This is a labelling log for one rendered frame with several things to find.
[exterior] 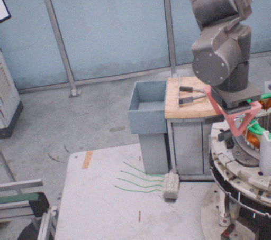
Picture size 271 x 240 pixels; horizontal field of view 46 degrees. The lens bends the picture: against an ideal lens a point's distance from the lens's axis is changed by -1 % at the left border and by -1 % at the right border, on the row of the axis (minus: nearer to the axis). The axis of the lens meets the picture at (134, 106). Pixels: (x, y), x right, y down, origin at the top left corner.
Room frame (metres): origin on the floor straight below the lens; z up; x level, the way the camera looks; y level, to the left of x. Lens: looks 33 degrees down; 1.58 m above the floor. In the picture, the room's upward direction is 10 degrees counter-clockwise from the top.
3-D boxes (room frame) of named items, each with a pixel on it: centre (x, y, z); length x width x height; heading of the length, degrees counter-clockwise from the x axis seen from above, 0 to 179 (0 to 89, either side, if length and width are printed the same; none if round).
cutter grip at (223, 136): (0.46, -0.16, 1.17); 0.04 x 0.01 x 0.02; 111
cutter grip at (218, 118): (0.52, -0.16, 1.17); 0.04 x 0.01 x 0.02; 86
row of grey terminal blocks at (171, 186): (0.69, -0.07, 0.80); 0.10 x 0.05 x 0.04; 161
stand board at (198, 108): (0.79, -0.20, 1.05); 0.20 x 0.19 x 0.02; 76
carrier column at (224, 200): (0.55, -0.19, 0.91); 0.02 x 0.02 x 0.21
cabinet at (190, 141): (0.79, -0.20, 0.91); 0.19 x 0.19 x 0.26; 76
